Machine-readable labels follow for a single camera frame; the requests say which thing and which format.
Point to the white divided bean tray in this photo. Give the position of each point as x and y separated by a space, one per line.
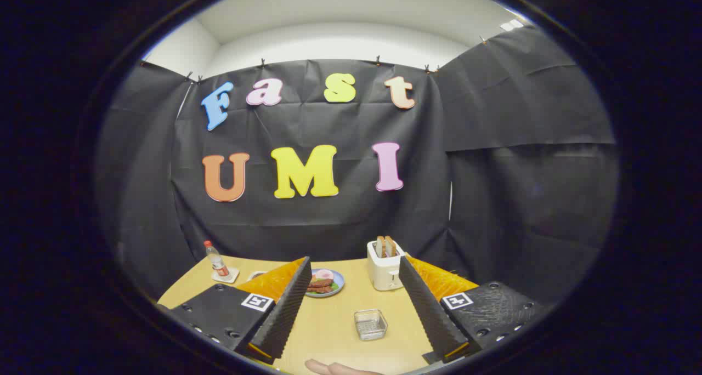
255 274

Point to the brown meat strip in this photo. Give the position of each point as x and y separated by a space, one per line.
322 282
319 289

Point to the ceiling light panel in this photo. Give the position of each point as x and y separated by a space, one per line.
513 24

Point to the toast slice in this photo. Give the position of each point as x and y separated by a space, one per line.
379 247
390 245

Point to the pink ham slice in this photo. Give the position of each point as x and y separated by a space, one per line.
324 274

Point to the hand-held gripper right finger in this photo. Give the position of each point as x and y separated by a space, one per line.
428 309

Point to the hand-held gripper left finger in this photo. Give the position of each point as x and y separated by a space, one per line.
288 309

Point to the clear water bottle red label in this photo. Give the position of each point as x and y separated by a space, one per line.
216 262

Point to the white square coaster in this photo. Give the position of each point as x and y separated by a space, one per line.
233 277

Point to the white toaster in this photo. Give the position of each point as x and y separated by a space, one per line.
384 273

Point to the blue food plate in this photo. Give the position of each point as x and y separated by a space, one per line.
338 285

